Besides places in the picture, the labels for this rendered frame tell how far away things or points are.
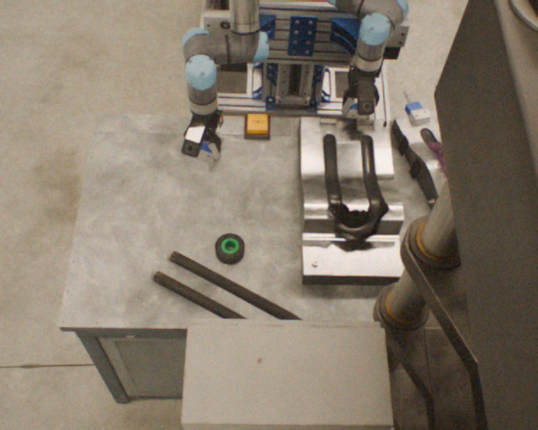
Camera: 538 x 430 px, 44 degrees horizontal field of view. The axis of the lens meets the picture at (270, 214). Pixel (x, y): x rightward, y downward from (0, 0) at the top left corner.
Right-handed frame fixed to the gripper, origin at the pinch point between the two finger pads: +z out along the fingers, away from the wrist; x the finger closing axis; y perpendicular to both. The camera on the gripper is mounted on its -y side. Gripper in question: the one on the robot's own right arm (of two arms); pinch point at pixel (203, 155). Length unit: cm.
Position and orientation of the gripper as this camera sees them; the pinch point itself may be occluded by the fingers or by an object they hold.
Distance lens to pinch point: 194.9
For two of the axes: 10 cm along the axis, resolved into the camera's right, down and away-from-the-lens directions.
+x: -9.4, -3.1, 1.4
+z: -0.4, 5.1, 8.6
